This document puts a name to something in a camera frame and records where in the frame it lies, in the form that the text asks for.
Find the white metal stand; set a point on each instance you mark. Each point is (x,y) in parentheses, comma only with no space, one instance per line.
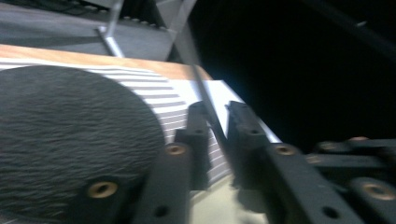
(109,40)

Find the black metal stand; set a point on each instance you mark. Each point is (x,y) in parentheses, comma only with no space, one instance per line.
(373,43)

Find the light blue table mat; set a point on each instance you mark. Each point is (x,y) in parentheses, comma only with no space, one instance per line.
(224,91)

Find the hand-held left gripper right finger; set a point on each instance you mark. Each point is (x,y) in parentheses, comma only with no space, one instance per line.
(246,137)

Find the dark textured round plate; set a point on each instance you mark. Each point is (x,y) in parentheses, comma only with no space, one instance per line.
(62,124)

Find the striped grey placemat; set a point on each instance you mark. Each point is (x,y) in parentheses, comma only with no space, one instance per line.
(149,84)

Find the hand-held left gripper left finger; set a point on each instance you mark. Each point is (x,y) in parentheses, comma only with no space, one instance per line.
(197,140)

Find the beige plastic tray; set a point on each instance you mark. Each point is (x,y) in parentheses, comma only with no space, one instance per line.
(214,205)

